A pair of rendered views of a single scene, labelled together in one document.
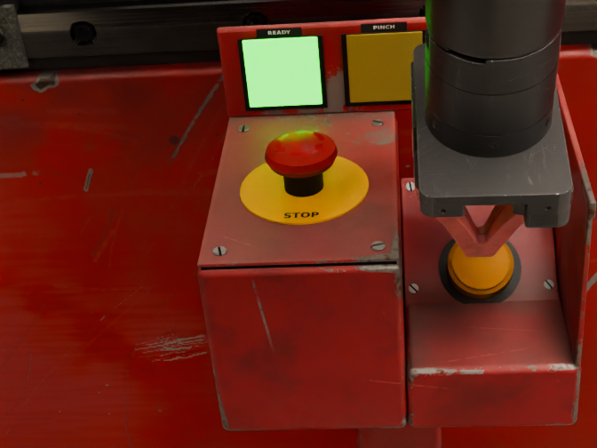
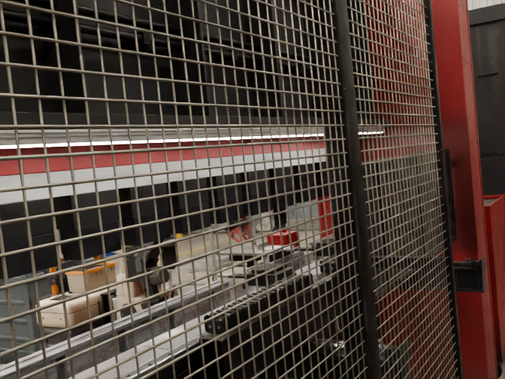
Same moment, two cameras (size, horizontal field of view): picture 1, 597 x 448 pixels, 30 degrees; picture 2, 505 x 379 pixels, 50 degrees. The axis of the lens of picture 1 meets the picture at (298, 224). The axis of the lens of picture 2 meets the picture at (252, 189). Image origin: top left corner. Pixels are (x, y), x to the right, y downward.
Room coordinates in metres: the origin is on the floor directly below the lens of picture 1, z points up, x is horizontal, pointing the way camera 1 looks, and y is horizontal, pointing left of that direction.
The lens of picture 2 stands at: (1.82, -1.82, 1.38)
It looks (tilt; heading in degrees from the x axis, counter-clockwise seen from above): 3 degrees down; 117
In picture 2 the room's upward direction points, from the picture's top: 6 degrees counter-clockwise
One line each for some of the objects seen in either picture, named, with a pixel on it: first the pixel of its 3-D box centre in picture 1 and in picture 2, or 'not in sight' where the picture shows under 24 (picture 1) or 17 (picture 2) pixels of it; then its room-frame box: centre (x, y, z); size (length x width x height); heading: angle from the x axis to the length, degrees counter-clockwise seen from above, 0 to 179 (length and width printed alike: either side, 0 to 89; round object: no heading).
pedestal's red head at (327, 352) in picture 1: (390, 220); not in sight; (0.53, -0.05, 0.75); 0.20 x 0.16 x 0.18; 84
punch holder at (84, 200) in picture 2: not in sight; (86, 223); (0.77, -0.74, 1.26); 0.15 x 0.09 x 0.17; 84
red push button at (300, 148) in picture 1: (302, 170); not in sight; (0.53, -0.01, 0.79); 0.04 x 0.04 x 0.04
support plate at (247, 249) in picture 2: not in sight; (252, 250); (0.74, 0.24, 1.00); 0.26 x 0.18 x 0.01; 174
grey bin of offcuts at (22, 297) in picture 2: not in sight; (48, 307); (-1.75, 1.30, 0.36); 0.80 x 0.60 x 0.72; 88
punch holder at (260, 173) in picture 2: not in sight; (251, 192); (0.86, 0.05, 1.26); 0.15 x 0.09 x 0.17; 84
